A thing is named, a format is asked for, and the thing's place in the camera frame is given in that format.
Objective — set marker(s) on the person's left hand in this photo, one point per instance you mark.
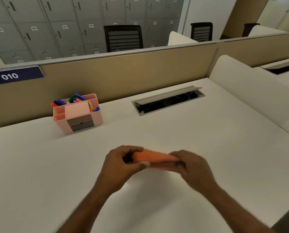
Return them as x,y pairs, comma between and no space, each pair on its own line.
115,167

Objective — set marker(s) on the person's right hand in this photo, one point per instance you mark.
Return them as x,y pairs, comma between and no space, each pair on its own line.
197,172

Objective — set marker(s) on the person's right fingers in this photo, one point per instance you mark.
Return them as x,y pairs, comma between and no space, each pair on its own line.
179,155

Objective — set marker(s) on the person's left thumb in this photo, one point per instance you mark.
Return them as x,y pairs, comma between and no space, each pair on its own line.
141,164

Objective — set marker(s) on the person's left forearm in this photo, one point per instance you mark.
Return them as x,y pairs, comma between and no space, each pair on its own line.
86,211

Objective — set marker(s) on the person's right forearm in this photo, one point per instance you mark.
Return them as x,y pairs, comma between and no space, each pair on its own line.
239,213

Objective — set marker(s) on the small blue pen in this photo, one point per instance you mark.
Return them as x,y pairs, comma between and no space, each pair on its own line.
97,109

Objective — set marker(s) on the yellow orange pencils bundle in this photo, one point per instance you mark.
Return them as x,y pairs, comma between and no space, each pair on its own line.
90,106

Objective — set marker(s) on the pink desk organizer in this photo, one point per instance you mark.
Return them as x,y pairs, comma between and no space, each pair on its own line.
76,115

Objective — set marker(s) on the beige desk partition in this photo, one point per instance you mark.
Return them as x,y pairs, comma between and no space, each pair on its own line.
125,72

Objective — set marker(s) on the bunch of coloured markers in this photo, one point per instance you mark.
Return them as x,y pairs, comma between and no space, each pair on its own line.
71,98

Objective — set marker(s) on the white side divider panel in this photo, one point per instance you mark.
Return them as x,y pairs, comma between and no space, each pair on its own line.
179,39
251,89
265,31

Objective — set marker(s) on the black mesh office chair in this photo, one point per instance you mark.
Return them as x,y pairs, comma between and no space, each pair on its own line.
201,31
124,38
248,29

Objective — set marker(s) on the blue number sign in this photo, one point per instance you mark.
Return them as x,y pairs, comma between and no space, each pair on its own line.
13,75

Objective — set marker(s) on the grey locker wall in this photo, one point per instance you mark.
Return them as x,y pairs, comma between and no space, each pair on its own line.
69,24

